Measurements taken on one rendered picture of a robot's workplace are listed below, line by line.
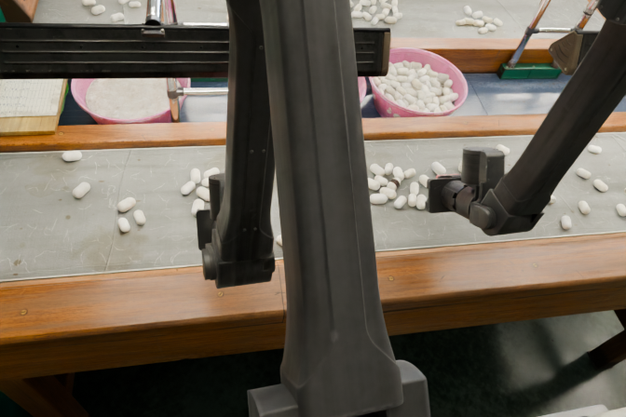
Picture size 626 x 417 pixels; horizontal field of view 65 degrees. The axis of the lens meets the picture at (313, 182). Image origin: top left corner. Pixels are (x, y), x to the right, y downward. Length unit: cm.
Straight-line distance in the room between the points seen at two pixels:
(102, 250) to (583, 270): 94
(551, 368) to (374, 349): 166
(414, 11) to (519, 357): 120
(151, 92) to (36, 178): 33
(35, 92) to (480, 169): 94
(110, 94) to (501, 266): 95
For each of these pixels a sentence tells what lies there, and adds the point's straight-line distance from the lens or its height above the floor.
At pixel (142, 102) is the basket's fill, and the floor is 73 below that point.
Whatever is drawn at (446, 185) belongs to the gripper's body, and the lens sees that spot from 94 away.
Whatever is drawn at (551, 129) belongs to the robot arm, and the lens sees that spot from 72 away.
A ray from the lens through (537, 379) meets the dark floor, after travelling 190.
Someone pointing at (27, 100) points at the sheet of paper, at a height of 78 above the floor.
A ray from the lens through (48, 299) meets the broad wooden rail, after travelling 94.
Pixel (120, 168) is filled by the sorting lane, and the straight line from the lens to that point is 110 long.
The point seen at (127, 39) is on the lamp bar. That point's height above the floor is 110.
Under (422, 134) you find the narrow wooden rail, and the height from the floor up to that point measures 76.
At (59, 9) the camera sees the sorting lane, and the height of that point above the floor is 74.
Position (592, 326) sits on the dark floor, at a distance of 210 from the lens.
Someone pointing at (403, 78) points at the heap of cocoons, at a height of 74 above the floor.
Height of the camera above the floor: 157
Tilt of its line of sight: 51 degrees down
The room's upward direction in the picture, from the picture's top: 11 degrees clockwise
